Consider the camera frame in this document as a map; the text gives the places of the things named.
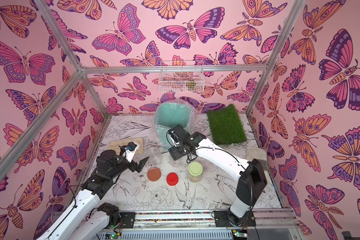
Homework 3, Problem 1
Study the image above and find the peanut jar clear plastic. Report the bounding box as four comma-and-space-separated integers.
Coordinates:
147, 147, 162, 166

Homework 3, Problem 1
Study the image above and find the brown jar lid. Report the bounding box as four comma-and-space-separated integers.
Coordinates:
147, 167, 162, 182

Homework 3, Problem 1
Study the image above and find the red lid peanut jar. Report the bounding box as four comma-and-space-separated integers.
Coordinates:
169, 156, 184, 168

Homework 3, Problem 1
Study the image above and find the green lid peanut jar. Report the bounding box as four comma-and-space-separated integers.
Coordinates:
188, 162, 204, 183

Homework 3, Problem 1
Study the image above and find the red jar lid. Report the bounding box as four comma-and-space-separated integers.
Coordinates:
166, 173, 179, 186

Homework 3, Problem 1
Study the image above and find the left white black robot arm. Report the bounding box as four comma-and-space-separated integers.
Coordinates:
37, 146, 150, 240

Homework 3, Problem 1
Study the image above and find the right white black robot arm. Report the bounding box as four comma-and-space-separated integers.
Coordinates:
166, 125, 268, 227

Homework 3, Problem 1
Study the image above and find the left beige cloth glove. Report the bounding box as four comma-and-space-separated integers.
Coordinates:
107, 138, 144, 155

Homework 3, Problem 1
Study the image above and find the beige cloth glove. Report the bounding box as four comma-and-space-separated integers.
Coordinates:
246, 147, 268, 171
107, 138, 144, 155

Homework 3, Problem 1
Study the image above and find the clear plastic bin liner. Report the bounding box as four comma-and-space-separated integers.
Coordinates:
151, 99, 196, 150

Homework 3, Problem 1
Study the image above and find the green artificial grass mat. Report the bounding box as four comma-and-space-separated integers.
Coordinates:
207, 104, 247, 145

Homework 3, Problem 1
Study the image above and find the green object in basket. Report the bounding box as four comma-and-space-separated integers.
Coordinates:
186, 80, 196, 91

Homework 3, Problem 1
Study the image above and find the right beige cloth glove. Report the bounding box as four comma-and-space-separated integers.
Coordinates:
246, 147, 268, 171

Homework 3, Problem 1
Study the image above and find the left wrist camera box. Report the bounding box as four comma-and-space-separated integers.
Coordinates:
120, 142, 140, 163

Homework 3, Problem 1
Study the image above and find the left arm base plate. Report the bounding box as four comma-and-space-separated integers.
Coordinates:
107, 212, 136, 229

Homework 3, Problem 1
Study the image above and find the white wire wall basket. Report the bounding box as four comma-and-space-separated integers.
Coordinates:
158, 60, 205, 94

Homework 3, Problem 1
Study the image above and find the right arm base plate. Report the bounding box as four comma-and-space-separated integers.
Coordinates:
211, 210, 256, 227

